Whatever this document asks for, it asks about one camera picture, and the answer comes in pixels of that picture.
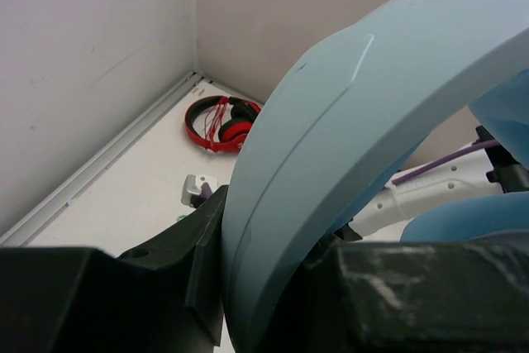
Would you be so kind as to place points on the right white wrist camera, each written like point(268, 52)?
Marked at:
point(197, 188)

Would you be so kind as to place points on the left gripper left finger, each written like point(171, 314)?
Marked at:
point(163, 295)

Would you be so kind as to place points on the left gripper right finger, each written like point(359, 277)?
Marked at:
point(395, 297)

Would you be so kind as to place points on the red black headphones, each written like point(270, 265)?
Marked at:
point(220, 123)

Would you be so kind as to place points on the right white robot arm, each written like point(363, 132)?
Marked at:
point(481, 168)

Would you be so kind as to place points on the light blue headphones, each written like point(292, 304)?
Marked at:
point(340, 123)

